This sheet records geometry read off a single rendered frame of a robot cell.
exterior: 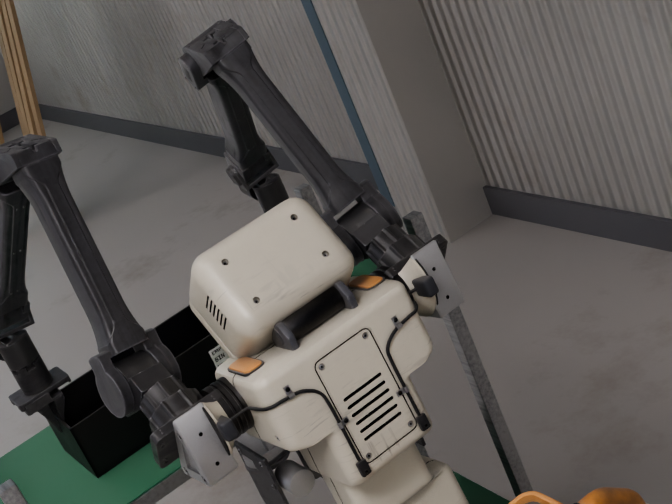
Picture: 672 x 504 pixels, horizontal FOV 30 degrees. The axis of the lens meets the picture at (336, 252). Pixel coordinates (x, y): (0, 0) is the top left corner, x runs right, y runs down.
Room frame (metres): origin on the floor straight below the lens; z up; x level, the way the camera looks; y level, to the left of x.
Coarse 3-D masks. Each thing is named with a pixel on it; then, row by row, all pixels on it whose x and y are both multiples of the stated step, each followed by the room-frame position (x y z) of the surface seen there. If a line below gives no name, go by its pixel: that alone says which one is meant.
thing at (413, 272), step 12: (408, 264) 1.71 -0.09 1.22; (420, 264) 1.70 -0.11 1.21; (408, 276) 1.70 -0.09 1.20; (420, 276) 1.70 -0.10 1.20; (420, 288) 1.68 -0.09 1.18; (432, 288) 1.67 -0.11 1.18; (420, 300) 1.70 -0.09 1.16; (432, 300) 1.69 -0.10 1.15; (420, 312) 1.72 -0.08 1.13; (432, 312) 1.71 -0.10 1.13
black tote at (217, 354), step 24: (192, 312) 2.27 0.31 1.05; (168, 336) 2.25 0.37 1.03; (192, 336) 2.26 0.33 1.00; (192, 360) 2.08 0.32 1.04; (216, 360) 2.10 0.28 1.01; (72, 384) 2.16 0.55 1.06; (192, 384) 2.07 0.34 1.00; (72, 408) 2.15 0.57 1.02; (96, 408) 2.17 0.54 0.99; (72, 432) 1.98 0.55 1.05; (96, 432) 1.99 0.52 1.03; (120, 432) 2.01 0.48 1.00; (144, 432) 2.02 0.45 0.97; (72, 456) 2.09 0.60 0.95; (96, 456) 1.98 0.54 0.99; (120, 456) 2.00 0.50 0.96
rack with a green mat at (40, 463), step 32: (416, 224) 2.14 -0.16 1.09; (448, 320) 2.14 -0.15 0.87; (480, 384) 2.14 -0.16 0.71; (32, 448) 2.20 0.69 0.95; (512, 448) 2.14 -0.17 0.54; (0, 480) 2.13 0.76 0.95; (32, 480) 2.07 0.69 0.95; (64, 480) 2.02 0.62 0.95; (96, 480) 1.97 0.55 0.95; (128, 480) 1.93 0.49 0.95; (160, 480) 1.88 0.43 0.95; (512, 480) 2.15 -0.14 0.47
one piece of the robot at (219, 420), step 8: (208, 408) 1.54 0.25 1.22; (216, 408) 1.56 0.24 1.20; (208, 416) 1.53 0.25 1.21; (216, 416) 1.54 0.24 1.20; (224, 416) 1.54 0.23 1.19; (216, 424) 1.53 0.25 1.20; (224, 424) 1.52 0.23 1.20; (232, 424) 1.52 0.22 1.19; (216, 432) 1.53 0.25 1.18; (224, 432) 1.51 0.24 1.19; (232, 432) 1.51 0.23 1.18; (224, 440) 1.52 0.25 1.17; (232, 440) 1.51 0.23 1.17; (232, 448) 1.54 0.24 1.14
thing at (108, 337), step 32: (0, 160) 1.81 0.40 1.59; (32, 160) 1.78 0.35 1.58; (32, 192) 1.77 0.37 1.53; (64, 192) 1.77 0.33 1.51; (64, 224) 1.75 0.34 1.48; (64, 256) 1.74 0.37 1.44; (96, 256) 1.74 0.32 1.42; (96, 288) 1.71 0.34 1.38; (96, 320) 1.70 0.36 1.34; (128, 320) 1.70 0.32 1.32; (160, 352) 1.68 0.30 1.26; (96, 384) 1.68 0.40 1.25; (128, 384) 1.63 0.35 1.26
